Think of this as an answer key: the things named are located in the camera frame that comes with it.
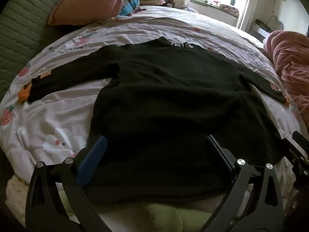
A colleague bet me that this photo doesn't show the white desk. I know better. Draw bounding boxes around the white desk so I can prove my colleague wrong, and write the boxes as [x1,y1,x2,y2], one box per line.
[249,16,284,41]

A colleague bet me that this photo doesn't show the pink blanket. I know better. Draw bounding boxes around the pink blanket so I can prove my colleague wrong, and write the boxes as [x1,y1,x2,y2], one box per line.
[263,30,309,119]

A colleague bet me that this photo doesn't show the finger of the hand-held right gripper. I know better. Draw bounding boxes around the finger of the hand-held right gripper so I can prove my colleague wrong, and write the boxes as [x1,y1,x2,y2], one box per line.
[281,130,309,167]

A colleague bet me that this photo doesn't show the strawberry printed bed sheet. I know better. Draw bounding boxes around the strawberry printed bed sheet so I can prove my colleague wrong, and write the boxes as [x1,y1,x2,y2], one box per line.
[0,5,308,223]

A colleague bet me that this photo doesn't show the white fluffy cloth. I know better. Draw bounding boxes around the white fluffy cloth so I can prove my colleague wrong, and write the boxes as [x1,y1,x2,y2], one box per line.
[5,174,31,225]

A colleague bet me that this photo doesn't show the clothes on windowsill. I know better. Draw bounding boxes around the clothes on windowsill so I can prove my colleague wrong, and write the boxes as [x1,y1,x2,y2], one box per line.
[217,3,239,17]

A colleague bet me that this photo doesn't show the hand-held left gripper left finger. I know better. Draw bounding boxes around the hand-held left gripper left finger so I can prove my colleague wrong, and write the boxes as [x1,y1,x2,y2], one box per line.
[25,135,108,232]

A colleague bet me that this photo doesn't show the green quilted headboard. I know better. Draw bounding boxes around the green quilted headboard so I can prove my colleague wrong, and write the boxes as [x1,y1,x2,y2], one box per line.
[0,0,85,99]

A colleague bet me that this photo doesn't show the blue plaid cloth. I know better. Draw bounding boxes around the blue plaid cloth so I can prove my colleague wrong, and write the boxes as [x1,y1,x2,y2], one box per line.
[117,0,140,17]

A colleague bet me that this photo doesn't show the pink pillow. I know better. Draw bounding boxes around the pink pillow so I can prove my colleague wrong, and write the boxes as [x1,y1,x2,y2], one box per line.
[48,0,136,26]

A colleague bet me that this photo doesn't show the green fluffy cloth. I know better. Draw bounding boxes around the green fluffy cloth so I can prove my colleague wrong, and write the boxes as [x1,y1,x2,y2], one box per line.
[58,191,218,232]

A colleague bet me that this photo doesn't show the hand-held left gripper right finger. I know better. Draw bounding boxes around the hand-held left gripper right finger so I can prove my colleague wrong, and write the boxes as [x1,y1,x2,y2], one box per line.
[205,134,284,232]

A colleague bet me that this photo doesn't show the black sweater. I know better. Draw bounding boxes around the black sweater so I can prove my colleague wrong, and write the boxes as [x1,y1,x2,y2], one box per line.
[25,37,289,205]

